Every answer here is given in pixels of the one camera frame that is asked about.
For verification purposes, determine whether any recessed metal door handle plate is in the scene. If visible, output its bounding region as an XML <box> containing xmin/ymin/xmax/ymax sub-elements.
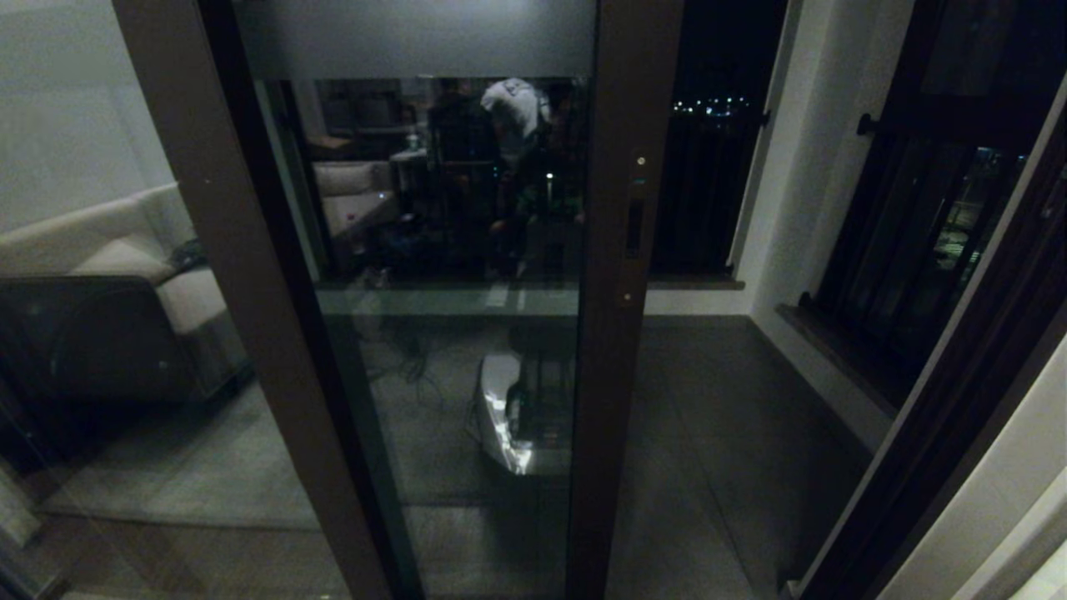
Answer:
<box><xmin>615</xmin><ymin>150</ymin><xmax>657</xmax><ymax>305</ymax></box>

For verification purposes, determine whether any brown framed fixed glass door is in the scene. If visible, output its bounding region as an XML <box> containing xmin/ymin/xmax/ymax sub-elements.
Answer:
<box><xmin>0</xmin><ymin>0</ymin><xmax>397</xmax><ymax>600</ymax></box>

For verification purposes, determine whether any grey floor rug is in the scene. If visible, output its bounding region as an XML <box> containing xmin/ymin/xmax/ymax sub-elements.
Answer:
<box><xmin>42</xmin><ymin>379</ymin><xmax>322</xmax><ymax>532</ymax></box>

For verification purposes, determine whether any black window guard railing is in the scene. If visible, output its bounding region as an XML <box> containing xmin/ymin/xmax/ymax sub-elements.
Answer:
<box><xmin>799</xmin><ymin>112</ymin><xmax>1034</xmax><ymax>393</ymax></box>

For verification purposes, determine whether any dark framed window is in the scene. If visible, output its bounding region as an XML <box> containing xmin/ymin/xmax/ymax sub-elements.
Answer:
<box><xmin>813</xmin><ymin>0</ymin><xmax>1067</xmax><ymax>413</ymax></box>

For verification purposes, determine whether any black metal balcony railing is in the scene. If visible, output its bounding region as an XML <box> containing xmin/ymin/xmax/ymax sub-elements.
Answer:
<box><xmin>652</xmin><ymin>107</ymin><xmax>769</xmax><ymax>276</ymax></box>

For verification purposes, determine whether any grey and beige sofa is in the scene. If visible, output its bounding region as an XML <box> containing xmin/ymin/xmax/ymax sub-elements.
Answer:
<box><xmin>0</xmin><ymin>182</ymin><xmax>251</xmax><ymax>409</ymax></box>

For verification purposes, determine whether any dark brown door jamb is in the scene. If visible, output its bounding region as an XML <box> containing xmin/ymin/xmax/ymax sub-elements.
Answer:
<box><xmin>796</xmin><ymin>79</ymin><xmax>1067</xmax><ymax>600</ymax></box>

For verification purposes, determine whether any brown framed sliding glass door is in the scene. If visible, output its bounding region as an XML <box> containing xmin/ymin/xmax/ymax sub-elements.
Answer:
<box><xmin>233</xmin><ymin>0</ymin><xmax>686</xmax><ymax>600</ymax></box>

